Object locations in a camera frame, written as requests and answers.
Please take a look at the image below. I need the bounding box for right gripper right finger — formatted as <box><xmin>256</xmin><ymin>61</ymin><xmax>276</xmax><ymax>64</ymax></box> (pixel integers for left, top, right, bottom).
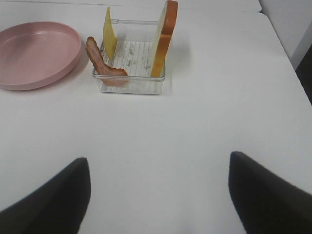
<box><xmin>228</xmin><ymin>152</ymin><xmax>312</xmax><ymax>234</ymax></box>

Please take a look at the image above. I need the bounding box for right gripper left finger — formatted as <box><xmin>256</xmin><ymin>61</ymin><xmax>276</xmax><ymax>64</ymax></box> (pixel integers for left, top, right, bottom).
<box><xmin>0</xmin><ymin>157</ymin><xmax>91</xmax><ymax>234</ymax></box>

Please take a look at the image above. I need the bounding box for bacon strip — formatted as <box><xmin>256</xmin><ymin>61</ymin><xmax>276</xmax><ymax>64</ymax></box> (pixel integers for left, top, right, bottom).
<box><xmin>85</xmin><ymin>37</ymin><xmax>128</xmax><ymax>87</ymax></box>

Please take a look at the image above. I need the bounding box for yellow cheese slice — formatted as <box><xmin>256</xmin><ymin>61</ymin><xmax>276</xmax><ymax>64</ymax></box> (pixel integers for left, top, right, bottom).
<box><xmin>103</xmin><ymin>7</ymin><xmax>118</xmax><ymax>60</ymax></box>

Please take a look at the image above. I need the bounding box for bread slice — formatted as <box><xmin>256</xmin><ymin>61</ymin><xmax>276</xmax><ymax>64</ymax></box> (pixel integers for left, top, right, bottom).
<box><xmin>150</xmin><ymin>0</ymin><xmax>178</xmax><ymax>77</ymax></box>

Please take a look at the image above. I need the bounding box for pink round plate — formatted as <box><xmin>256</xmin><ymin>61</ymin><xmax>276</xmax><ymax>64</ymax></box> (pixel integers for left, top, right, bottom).
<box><xmin>0</xmin><ymin>21</ymin><xmax>82</xmax><ymax>91</ymax></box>

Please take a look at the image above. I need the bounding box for right clear plastic tray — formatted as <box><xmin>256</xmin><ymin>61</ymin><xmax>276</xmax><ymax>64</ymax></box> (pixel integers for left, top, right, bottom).
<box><xmin>93</xmin><ymin>19</ymin><xmax>165</xmax><ymax>95</ymax></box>

